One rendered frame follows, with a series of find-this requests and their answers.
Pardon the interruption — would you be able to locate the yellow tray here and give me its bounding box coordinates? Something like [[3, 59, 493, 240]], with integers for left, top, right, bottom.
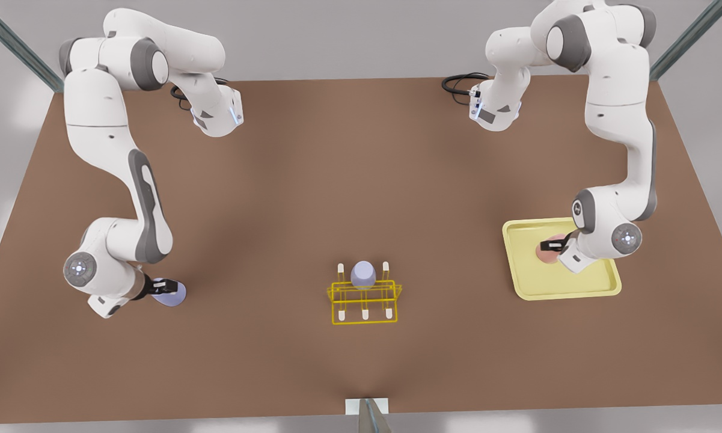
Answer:
[[503, 218, 623, 301]]

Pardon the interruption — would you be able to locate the white post foot plate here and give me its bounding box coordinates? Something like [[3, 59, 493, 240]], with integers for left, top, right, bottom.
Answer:
[[344, 398, 391, 415]]

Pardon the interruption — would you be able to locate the pink cup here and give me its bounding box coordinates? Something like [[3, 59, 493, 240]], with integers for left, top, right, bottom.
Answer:
[[536, 235, 569, 265]]

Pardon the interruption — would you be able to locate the silver frame post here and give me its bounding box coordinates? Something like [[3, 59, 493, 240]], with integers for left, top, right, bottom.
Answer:
[[0, 0, 65, 94], [358, 398, 393, 433], [649, 0, 722, 82]]

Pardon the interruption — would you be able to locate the lavender cup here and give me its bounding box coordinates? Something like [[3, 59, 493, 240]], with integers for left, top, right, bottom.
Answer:
[[350, 260, 378, 290], [154, 278, 188, 308]]

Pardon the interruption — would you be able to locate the yellow wire cup rack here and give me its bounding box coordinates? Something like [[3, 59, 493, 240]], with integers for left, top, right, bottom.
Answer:
[[326, 261, 403, 326]]

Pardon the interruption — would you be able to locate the black cable loop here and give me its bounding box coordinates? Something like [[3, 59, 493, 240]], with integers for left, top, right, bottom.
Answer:
[[441, 72, 492, 97], [169, 77, 230, 112]]

